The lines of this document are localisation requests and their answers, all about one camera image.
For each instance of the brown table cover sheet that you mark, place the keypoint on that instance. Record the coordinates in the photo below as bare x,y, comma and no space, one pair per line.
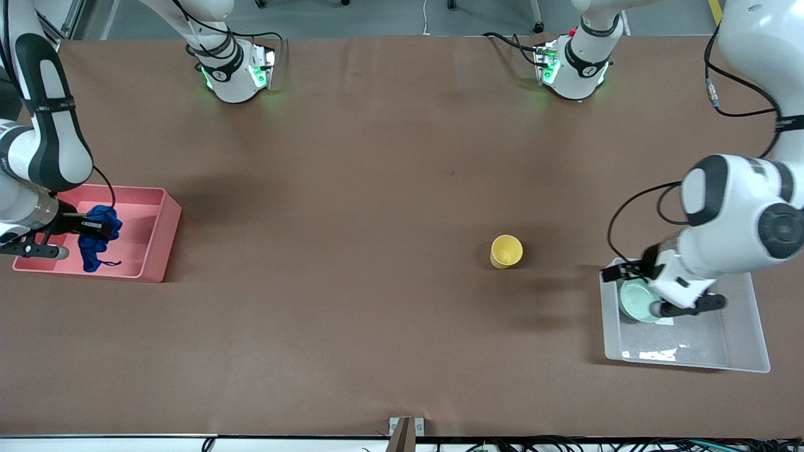
389,326

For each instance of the clear plastic bin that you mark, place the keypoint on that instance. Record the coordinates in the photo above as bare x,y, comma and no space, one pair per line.
691,345

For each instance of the yellow cup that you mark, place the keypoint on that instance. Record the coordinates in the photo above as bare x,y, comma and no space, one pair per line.
506,250

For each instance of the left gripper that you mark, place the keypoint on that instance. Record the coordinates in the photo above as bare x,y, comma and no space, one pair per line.
646,262

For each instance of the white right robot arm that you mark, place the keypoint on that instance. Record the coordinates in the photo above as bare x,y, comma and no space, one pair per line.
47,144

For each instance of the aluminium extrusion frame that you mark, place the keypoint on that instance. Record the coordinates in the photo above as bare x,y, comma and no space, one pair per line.
53,34

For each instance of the grey metal table bracket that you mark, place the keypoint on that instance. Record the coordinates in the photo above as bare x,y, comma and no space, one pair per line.
402,433

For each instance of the pink plastic bin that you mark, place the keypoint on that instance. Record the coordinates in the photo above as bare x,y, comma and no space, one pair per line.
157,238

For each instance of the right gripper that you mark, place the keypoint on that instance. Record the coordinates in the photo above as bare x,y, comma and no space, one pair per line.
68,223

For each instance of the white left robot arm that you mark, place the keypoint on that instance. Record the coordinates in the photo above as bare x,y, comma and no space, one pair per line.
735,207

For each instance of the blue cloth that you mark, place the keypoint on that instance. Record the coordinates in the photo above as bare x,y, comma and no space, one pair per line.
94,251

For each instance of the mint green bowl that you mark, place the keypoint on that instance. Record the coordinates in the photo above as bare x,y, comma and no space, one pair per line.
637,301

